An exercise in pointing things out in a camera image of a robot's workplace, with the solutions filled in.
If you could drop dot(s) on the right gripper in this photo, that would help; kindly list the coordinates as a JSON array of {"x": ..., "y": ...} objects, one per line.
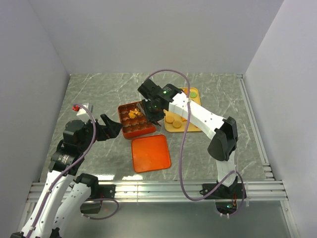
[{"x": 152, "y": 118}]

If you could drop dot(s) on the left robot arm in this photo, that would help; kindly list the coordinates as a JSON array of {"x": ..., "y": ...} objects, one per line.
[{"x": 64, "y": 191}]

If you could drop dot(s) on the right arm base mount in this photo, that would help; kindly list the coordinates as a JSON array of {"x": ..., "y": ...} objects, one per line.
[{"x": 223, "y": 192}]

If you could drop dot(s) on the orange swirl cookie top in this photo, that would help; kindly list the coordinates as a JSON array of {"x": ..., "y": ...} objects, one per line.
[{"x": 137, "y": 112}]

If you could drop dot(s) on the metal tongs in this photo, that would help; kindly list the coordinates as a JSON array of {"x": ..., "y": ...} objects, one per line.
[{"x": 140, "y": 107}]

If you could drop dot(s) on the orange cookie tin box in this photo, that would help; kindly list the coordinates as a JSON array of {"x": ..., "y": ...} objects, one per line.
[{"x": 134, "y": 127}]

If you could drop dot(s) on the green macaron cookie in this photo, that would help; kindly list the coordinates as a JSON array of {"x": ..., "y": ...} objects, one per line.
[{"x": 193, "y": 94}]

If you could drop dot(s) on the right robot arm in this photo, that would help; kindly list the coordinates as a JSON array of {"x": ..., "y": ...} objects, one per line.
[{"x": 222, "y": 132}]

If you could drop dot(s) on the orange tin lid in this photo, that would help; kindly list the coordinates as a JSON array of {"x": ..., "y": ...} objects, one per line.
[{"x": 150, "y": 153}]

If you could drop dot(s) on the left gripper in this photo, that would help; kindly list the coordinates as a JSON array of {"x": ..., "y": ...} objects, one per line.
[{"x": 110, "y": 130}]

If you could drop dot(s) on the round beige biscuit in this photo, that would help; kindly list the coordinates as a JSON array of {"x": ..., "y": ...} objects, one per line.
[
  {"x": 177, "y": 124},
  {"x": 169, "y": 119}
]

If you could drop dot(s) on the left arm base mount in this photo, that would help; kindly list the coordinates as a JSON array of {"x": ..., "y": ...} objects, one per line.
[{"x": 98, "y": 193}]

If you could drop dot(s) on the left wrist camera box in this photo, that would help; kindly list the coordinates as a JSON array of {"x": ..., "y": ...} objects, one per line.
[{"x": 81, "y": 113}]

